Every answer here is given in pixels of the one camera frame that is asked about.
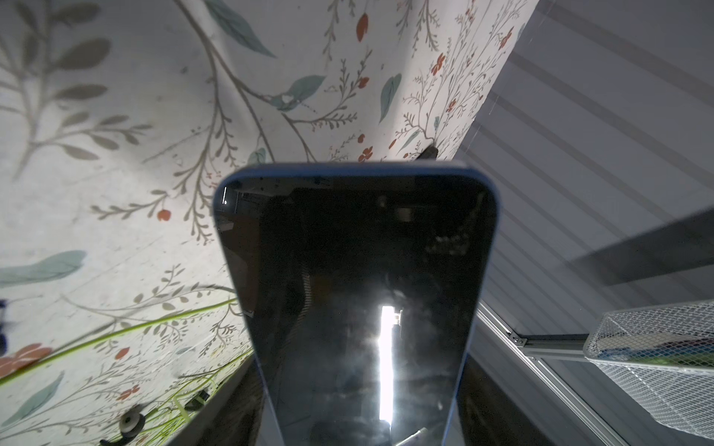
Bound black smartphone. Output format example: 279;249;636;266
213;161;500;445

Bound green wired earphones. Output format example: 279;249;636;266
1;300;251;445

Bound floral table mat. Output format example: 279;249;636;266
0;0;541;446

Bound white wire mesh basket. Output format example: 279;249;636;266
583;300;713;440

